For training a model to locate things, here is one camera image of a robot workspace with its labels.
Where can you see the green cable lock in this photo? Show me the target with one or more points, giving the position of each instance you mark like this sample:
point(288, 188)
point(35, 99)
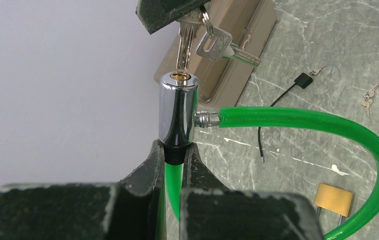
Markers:
point(179, 117)

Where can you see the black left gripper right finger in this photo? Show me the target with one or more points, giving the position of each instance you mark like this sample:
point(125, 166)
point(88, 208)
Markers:
point(211, 210)

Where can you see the brass padlock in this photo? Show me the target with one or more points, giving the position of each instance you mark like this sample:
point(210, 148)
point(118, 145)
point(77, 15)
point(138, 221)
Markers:
point(333, 199)

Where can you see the black cable padlock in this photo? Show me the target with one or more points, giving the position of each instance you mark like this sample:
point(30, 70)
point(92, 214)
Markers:
point(302, 81)

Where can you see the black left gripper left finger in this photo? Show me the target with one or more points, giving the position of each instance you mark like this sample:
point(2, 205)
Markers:
point(132, 208)

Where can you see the silver key bunch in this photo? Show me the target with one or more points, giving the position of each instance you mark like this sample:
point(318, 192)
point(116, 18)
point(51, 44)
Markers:
point(368, 99)

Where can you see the brown plastic toolbox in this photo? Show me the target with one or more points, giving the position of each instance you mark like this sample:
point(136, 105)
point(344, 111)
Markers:
point(222, 83)

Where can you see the silver cable lock keys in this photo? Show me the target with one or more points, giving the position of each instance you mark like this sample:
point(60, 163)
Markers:
point(214, 45)

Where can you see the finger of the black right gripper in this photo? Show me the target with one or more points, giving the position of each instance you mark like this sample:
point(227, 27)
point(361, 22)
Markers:
point(156, 14)

